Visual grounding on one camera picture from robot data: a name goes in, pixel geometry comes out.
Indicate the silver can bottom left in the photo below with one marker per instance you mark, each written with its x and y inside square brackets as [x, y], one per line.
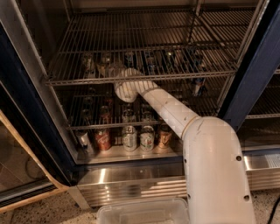
[84, 140]

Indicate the brown orange can bottom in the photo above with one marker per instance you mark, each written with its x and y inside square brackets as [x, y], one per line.
[164, 136]

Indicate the wire fridge shelf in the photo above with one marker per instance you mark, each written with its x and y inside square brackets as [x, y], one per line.
[93, 107]
[203, 46]

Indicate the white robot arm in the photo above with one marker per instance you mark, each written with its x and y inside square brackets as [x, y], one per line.
[216, 180]

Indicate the tall blue can middle shelf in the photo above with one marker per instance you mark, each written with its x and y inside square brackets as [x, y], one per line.
[151, 63]

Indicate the open fridge glass door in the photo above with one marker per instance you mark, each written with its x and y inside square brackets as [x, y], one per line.
[31, 147]

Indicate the clear plastic bin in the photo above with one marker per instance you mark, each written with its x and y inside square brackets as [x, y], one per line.
[150, 211]

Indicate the middle wire fridge shelf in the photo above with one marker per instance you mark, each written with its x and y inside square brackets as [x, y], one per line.
[93, 107]

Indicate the blue fridge centre pillar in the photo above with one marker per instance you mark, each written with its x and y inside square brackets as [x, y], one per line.
[256, 69]

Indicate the red cola can bottom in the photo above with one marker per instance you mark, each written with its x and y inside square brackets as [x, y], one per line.
[102, 137]

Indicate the green dark can middle shelf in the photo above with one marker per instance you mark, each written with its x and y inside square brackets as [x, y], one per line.
[168, 61]

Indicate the white can middle shelf left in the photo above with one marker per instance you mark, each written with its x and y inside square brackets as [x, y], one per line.
[88, 65]

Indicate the steel fridge base grille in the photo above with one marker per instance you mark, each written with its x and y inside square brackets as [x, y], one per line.
[158, 179]

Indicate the upper wire fridge shelf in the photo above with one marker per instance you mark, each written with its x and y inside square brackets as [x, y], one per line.
[203, 46]

